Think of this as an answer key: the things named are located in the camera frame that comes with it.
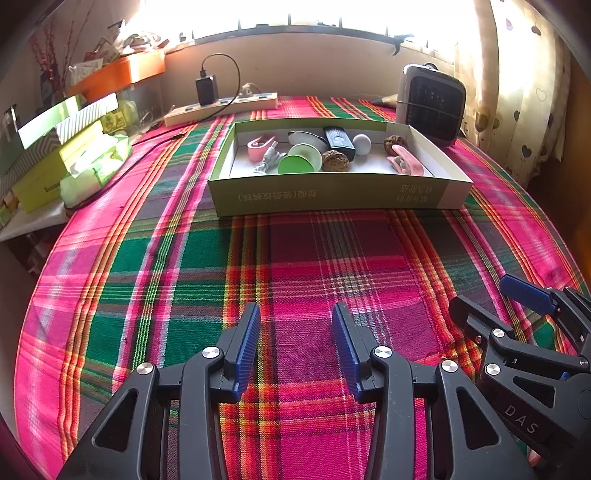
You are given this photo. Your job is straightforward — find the white grey striped box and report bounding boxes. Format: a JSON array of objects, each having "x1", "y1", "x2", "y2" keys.
[{"x1": 55, "y1": 92, "x2": 119, "y2": 143}]

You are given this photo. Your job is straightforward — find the small white jar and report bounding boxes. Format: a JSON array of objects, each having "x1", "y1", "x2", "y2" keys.
[{"x1": 290, "y1": 144, "x2": 323, "y2": 171}]

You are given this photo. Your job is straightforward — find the white shelf board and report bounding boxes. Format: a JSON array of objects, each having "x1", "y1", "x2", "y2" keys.
[{"x1": 0, "y1": 200, "x2": 70, "y2": 243}]

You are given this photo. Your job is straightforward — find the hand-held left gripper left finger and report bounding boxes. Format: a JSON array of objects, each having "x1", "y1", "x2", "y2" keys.
[{"x1": 55, "y1": 302, "x2": 262, "y2": 480}]

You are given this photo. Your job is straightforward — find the red artificial flower branches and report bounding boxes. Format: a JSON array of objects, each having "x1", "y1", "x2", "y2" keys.
[{"x1": 28, "y1": 18, "x2": 90, "y2": 93}]

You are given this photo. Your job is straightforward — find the small dark frame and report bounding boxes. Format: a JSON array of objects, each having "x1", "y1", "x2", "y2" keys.
[{"x1": 1, "y1": 104, "x2": 21, "y2": 141}]

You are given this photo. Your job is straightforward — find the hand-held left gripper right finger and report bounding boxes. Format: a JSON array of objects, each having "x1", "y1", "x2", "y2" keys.
[{"x1": 331, "y1": 302, "x2": 539, "y2": 480}]

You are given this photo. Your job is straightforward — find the pink and grey clip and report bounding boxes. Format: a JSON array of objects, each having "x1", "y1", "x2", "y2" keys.
[{"x1": 248, "y1": 135, "x2": 278, "y2": 162}]

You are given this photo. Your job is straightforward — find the white charging cable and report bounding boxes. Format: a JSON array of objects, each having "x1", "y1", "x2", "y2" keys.
[{"x1": 254, "y1": 143, "x2": 289, "y2": 175}]

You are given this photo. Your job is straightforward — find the green cardboard box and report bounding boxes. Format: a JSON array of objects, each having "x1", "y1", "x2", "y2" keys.
[{"x1": 208, "y1": 117, "x2": 474, "y2": 217}]

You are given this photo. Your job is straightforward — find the yellow-green small packets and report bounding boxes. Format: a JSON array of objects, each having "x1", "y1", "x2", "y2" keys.
[{"x1": 102, "y1": 99, "x2": 139, "y2": 132}]

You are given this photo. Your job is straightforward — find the black charger cable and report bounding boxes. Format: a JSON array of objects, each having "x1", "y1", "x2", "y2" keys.
[{"x1": 65, "y1": 54, "x2": 242, "y2": 210}]

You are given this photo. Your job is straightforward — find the orange plastic tray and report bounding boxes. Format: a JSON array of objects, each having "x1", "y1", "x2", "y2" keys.
[{"x1": 68, "y1": 50, "x2": 166, "y2": 101}]

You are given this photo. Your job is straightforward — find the row of small green packets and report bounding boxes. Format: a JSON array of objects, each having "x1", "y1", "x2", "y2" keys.
[{"x1": 0, "y1": 191, "x2": 21, "y2": 227}]

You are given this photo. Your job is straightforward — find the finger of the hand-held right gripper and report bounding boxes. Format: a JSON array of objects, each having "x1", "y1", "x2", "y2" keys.
[
  {"x1": 500, "y1": 274, "x2": 591, "y2": 356},
  {"x1": 449, "y1": 294, "x2": 591, "y2": 394}
]

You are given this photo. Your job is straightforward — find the green tissue pack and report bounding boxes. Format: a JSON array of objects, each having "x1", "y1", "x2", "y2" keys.
[{"x1": 60, "y1": 134, "x2": 132, "y2": 208}]

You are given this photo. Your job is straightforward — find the black charger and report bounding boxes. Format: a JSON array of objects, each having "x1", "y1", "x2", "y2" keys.
[{"x1": 195, "y1": 68, "x2": 219, "y2": 107}]

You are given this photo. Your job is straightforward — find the crumpled white plastic bag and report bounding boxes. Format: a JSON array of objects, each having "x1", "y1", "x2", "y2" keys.
[{"x1": 113, "y1": 31, "x2": 171, "y2": 54}]

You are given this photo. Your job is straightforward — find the grey zigzag patterned box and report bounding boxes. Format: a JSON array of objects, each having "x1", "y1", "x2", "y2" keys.
[{"x1": 0, "y1": 138, "x2": 63, "y2": 195}]

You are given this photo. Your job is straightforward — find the white printed paper bag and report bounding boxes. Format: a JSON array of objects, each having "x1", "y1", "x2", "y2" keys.
[{"x1": 69, "y1": 58, "x2": 106, "y2": 87}]

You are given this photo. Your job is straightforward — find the clear plastic container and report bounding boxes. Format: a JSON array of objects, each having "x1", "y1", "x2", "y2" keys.
[{"x1": 117, "y1": 85, "x2": 164, "y2": 125}]

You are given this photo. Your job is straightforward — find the white power strip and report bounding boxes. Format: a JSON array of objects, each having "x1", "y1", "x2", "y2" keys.
[{"x1": 164, "y1": 92, "x2": 279, "y2": 127}]

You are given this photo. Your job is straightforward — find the cream heart-print curtain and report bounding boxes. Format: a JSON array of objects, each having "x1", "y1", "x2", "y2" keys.
[{"x1": 455, "y1": 0, "x2": 573, "y2": 185}]

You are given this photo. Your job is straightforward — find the light green flat box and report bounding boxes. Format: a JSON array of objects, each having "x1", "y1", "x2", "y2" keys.
[{"x1": 17, "y1": 95, "x2": 86, "y2": 149}]

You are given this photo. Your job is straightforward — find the black window latch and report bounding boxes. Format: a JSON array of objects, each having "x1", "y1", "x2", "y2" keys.
[{"x1": 390, "y1": 34, "x2": 415, "y2": 57}]

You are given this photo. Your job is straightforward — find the yellow-green cardboard box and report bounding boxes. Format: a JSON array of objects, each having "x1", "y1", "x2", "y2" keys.
[{"x1": 11, "y1": 121, "x2": 105, "y2": 214}]

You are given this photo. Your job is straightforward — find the black doorbell button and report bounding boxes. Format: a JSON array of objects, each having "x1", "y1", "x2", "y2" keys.
[{"x1": 323, "y1": 127, "x2": 355, "y2": 161}]

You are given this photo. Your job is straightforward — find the pink green plaid tablecloth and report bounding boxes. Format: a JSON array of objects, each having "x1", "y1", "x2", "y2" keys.
[{"x1": 14, "y1": 95, "x2": 585, "y2": 480}]

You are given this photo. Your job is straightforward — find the dark green box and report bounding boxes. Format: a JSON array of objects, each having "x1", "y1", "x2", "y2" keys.
[{"x1": 0, "y1": 129, "x2": 24, "y2": 178}]

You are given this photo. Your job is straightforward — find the window with metal bars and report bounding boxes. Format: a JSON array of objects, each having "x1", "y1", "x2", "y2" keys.
[{"x1": 139, "y1": 0, "x2": 462, "y2": 47}]

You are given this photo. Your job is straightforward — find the grey space heater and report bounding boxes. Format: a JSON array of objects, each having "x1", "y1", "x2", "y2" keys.
[{"x1": 396, "y1": 64, "x2": 467, "y2": 148}]

